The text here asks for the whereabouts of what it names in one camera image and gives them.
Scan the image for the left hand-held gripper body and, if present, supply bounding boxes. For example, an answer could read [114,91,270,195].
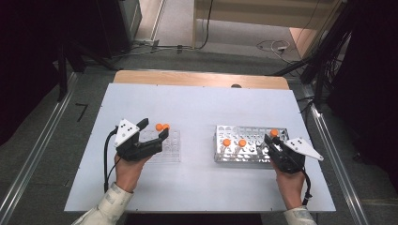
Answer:
[113,117,148,163]

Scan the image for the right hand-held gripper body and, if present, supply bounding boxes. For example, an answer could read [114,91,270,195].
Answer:
[270,136,325,175]

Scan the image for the clear acrylic tube rack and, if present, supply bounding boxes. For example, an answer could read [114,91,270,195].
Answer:
[137,128,182,163]

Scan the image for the metal tube rack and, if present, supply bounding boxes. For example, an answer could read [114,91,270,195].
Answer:
[213,125,290,165]

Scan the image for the person's right hand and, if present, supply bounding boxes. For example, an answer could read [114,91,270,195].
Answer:
[270,159,307,211]

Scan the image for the person's left hand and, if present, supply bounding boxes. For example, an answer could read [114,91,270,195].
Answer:
[114,154,152,193]

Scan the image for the wooden table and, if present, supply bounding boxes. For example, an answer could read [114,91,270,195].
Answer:
[113,69,290,91]

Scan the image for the floor power strip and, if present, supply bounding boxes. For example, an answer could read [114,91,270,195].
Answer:
[134,37,161,48]

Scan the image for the black metal stand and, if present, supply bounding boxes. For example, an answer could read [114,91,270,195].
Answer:
[57,43,69,102]

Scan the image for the grey cabinet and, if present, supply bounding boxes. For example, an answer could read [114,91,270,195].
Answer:
[116,0,144,45]

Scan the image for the dark curtain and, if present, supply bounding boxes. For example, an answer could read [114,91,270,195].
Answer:
[0,0,123,144]
[327,0,398,188]

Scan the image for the light wooden desk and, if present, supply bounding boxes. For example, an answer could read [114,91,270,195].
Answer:
[191,0,345,59]

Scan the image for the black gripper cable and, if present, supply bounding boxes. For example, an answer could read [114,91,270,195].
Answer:
[300,167,314,207]
[102,126,121,193]

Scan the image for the aluminium floor rail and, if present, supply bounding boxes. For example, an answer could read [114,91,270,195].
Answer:
[0,71,79,219]
[301,83,370,225]

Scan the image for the white floor cables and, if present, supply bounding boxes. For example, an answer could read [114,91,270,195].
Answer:
[256,38,292,62]

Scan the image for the black stand with cables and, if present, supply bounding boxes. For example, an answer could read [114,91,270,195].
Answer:
[271,0,355,104]

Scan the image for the black hanging cable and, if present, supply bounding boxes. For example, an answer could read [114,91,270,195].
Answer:
[196,0,215,51]

